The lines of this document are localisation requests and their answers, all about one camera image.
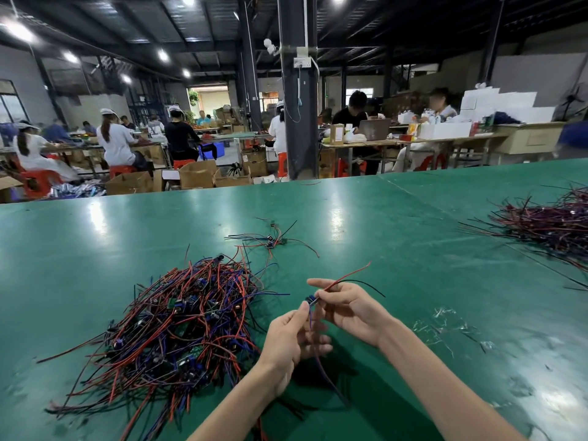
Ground person's right hand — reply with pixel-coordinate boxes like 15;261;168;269
306;278;397;349

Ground person's left hand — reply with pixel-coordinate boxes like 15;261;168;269
256;300;333;396

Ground small blue wired circuit module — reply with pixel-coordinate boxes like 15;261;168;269
306;262;386;405

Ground person's right forearm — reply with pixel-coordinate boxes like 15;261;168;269
378;317;530;441

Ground person's left forearm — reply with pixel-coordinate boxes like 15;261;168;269
187;363;296;441

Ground clear plastic scraps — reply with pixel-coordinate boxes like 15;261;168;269
412;307;498;355

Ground brown cardboard box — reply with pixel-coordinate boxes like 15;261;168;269
105;171;154;196
179;160;218;190
242;150;269;179
213;169;251;188

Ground grey laptop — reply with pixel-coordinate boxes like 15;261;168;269
358;119;391;142

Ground wooden work table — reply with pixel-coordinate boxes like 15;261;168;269
321;134;494;178

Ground dark steel pillar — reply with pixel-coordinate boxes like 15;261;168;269
277;0;319;180

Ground long white box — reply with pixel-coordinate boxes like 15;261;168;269
419;122;473;141

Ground heap of shiny packets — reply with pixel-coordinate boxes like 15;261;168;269
45;180;107;201

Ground stack of white boxes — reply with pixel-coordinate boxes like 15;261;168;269
459;87;557;125

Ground small cluster of wired boards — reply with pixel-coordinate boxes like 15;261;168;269
224;217;320;261

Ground pile of red blue wired boards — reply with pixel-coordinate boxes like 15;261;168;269
37;254;291;441

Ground heap of dark red wires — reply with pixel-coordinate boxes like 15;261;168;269
458;185;588;291

